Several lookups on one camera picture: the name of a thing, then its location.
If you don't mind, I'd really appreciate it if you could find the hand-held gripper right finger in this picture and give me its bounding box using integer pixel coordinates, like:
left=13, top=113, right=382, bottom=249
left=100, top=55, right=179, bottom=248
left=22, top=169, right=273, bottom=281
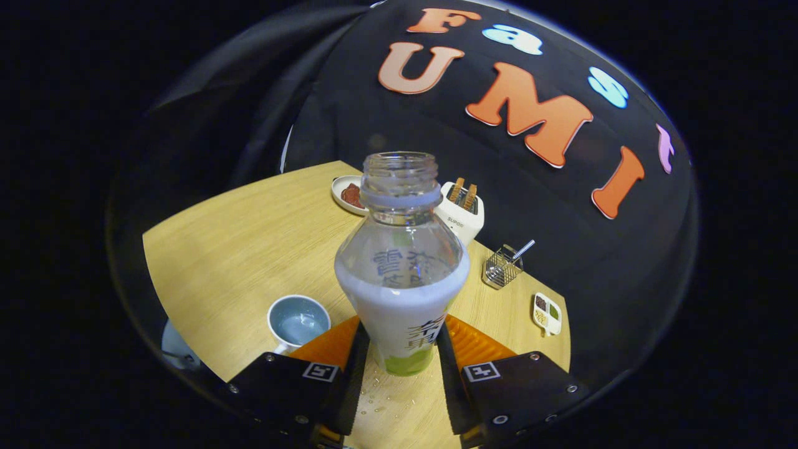
left=436, top=315, right=591, bottom=448

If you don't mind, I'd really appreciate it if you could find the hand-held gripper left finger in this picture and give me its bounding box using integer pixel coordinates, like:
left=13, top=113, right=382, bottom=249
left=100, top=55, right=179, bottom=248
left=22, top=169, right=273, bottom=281
left=224, top=315, right=373, bottom=448

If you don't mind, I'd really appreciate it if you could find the white cup with blue inside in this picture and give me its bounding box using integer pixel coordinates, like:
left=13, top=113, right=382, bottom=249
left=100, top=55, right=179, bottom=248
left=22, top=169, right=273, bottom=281
left=267, top=294, right=332, bottom=355

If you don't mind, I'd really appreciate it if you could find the clear white juice bottle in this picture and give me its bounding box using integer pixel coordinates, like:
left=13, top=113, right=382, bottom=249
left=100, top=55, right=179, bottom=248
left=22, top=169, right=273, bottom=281
left=334, top=151, right=471, bottom=377

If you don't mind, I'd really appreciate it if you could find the white divided spice dish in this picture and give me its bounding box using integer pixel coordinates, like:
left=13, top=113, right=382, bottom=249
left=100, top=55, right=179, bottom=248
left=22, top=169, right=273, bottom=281
left=532, top=292, right=563, bottom=336

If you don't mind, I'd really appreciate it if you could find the wooden table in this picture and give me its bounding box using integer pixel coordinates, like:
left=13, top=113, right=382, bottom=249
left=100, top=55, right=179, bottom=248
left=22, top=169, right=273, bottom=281
left=142, top=160, right=572, bottom=449

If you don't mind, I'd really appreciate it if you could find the white toaster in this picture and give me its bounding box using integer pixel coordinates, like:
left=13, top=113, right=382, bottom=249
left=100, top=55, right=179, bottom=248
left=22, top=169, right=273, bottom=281
left=435, top=181, right=485, bottom=246

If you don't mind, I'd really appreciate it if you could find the white oval plate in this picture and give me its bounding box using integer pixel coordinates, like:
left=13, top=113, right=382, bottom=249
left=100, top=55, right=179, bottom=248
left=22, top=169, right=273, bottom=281
left=331, top=175, right=370, bottom=216

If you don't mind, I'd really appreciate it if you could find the metal wire basket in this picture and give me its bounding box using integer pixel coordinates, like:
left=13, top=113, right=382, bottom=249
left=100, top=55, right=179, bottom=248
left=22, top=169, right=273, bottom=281
left=482, top=244, right=524, bottom=290

